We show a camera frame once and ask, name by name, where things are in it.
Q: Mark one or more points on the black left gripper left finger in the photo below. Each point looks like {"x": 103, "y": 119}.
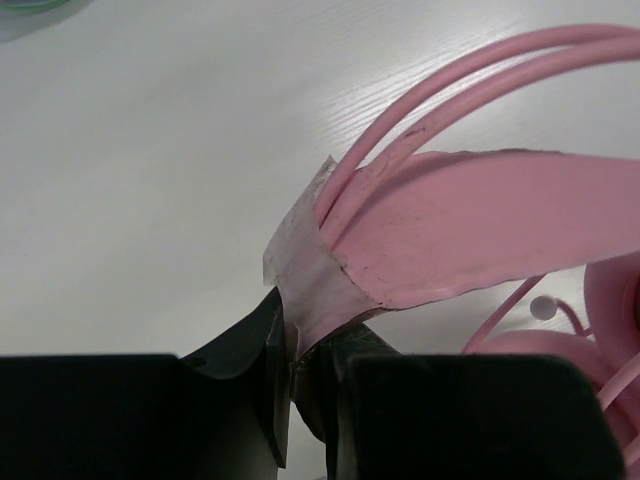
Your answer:
{"x": 220, "y": 412}

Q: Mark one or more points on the blue headphones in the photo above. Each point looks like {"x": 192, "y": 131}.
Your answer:
{"x": 21, "y": 18}

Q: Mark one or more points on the pink headphones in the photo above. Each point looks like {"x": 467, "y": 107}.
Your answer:
{"x": 392, "y": 227}

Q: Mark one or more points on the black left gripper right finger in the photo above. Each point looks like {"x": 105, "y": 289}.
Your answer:
{"x": 382, "y": 414}

